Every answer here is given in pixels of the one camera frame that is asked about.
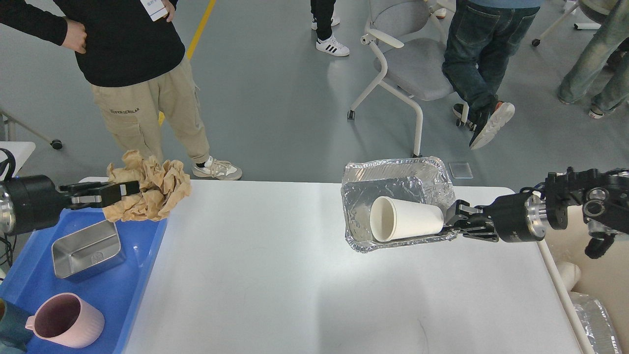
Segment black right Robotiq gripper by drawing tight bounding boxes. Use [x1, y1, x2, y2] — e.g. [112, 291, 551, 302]
[440, 193, 547, 242]

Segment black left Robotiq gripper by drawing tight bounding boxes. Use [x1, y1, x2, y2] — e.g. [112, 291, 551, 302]
[1, 175, 140, 236]

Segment stainless steel rectangular tray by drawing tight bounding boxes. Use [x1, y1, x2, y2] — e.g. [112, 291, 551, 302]
[51, 220, 126, 283]

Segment brown paper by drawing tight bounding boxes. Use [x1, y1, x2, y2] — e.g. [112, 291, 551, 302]
[103, 150, 191, 222]

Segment white paper cup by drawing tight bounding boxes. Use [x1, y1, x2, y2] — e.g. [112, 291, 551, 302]
[369, 196, 444, 242]

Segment aluminium foil tray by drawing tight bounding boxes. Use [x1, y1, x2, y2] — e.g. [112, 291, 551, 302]
[341, 156, 457, 253]

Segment pink ribbed mug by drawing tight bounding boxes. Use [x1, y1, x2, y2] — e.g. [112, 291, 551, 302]
[25, 292, 105, 348]

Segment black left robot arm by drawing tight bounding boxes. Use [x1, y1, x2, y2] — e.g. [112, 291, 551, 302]
[0, 149, 140, 236]

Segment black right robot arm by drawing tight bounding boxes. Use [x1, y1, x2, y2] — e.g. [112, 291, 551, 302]
[442, 167, 629, 259]

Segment white side table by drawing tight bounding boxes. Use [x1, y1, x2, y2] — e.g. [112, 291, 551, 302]
[0, 141, 36, 177]

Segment blue plastic tray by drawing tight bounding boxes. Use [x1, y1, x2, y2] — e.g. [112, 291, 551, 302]
[0, 208, 167, 354]

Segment person in khaki trousers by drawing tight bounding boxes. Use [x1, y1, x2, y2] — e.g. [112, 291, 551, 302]
[1, 0, 242, 180]

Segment beige plastic bin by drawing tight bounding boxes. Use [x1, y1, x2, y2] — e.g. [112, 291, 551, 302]
[544, 230, 629, 354]

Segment crumpled foil in bin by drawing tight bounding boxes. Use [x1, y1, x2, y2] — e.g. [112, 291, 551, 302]
[569, 292, 622, 354]

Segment teal object at corner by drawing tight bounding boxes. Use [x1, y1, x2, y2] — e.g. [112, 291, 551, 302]
[0, 298, 33, 354]

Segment person in dark jeans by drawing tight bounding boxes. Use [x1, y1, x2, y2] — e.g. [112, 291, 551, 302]
[442, 0, 542, 150]

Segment grey white office chair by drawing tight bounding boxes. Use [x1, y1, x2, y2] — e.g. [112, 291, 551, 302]
[347, 0, 456, 157]

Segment person in blue jeans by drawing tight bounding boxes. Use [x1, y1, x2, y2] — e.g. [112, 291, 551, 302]
[557, 0, 629, 119]

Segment person in black trousers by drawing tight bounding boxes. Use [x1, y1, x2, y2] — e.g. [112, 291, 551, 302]
[310, 0, 350, 58]

